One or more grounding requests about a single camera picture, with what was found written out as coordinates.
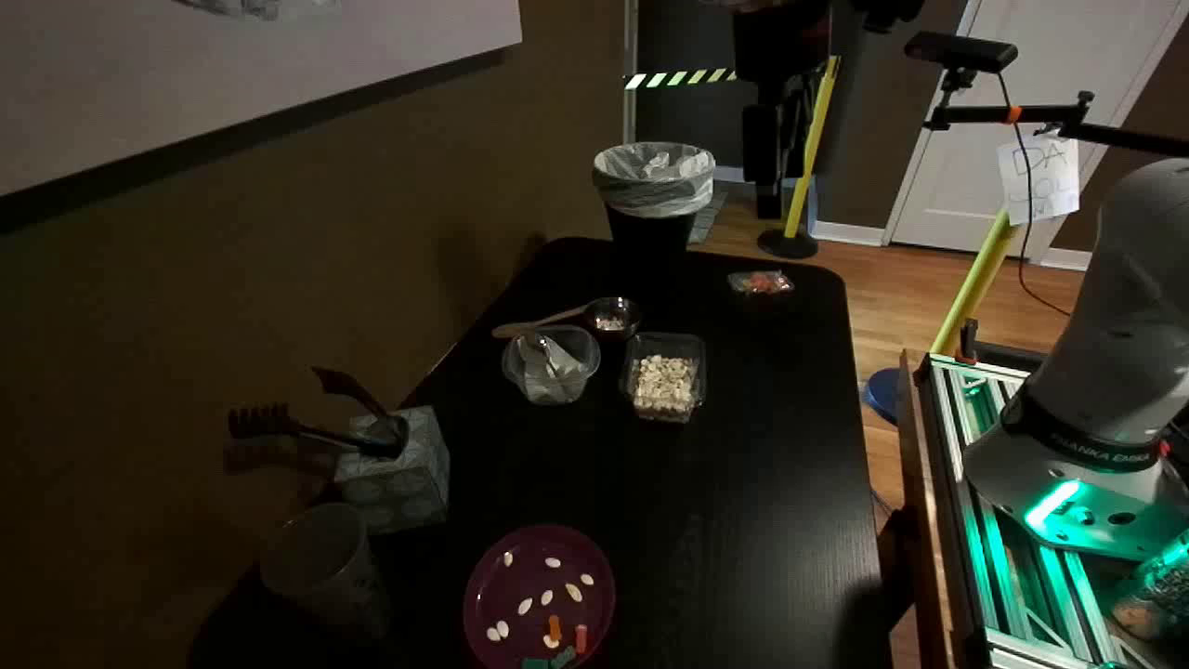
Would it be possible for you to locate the grey plastic cup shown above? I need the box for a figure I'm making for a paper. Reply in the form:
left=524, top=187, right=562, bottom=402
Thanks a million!
left=257, top=497, right=392, bottom=638

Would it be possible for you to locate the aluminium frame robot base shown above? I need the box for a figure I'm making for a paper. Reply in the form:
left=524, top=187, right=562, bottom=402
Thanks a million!
left=912, top=348, right=1189, bottom=669

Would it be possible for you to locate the small clear bowl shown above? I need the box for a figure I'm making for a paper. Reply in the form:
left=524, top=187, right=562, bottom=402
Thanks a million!
left=585, top=295, right=643, bottom=337

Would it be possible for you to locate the round clear plastic container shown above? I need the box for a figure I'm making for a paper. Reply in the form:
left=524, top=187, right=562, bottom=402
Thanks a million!
left=499, top=322, right=607, bottom=410

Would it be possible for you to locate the wooden spoon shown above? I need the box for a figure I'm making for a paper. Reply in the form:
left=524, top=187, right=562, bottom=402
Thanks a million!
left=487, top=299, right=611, bottom=342

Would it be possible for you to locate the rectangular clear container with grains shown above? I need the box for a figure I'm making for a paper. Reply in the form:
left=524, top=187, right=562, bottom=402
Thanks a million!
left=622, top=328, right=710, bottom=428

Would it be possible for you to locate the trash can with white bag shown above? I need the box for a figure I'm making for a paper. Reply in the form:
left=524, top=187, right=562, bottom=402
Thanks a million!
left=587, top=139, right=726, bottom=258

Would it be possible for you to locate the small clear snack packet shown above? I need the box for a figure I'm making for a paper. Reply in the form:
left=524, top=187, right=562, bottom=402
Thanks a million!
left=726, top=263, right=800, bottom=300

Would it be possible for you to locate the dark kitchen tool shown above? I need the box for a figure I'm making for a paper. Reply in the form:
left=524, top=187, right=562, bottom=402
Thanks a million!
left=307, top=364, right=411, bottom=462

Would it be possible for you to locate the purple plate with pills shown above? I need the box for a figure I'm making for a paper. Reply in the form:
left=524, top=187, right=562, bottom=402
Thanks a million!
left=460, top=522, right=622, bottom=669

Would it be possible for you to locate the striped caution tape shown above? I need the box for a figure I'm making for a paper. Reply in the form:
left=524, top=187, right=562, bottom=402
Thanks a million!
left=622, top=62, right=742, bottom=97

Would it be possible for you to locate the yellow stick with black base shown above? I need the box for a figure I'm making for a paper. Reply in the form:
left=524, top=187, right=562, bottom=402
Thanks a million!
left=756, top=53, right=847, bottom=263

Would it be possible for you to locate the blue round object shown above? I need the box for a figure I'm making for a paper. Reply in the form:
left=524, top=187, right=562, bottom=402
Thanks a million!
left=858, top=364, right=920, bottom=428

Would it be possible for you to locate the brown bristle brush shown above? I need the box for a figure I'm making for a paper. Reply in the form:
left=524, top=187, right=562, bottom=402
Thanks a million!
left=223, top=397, right=409, bottom=477

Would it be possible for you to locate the yellow pole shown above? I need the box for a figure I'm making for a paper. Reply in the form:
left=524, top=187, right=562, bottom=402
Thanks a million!
left=930, top=208, right=1018, bottom=361

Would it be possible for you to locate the hanging white paper sheet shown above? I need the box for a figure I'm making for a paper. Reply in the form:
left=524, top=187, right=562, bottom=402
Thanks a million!
left=992, top=131, right=1085, bottom=229

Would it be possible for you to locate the black camera on stand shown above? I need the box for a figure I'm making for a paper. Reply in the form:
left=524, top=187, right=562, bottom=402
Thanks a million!
left=898, top=29, right=1023, bottom=78

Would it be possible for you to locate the white wall board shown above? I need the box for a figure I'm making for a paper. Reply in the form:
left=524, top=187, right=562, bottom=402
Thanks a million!
left=0, top=0, right=529, bottom=202

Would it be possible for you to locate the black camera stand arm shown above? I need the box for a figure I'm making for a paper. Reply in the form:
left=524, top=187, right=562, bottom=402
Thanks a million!
left=919, top=67, right=1189, bottom=165

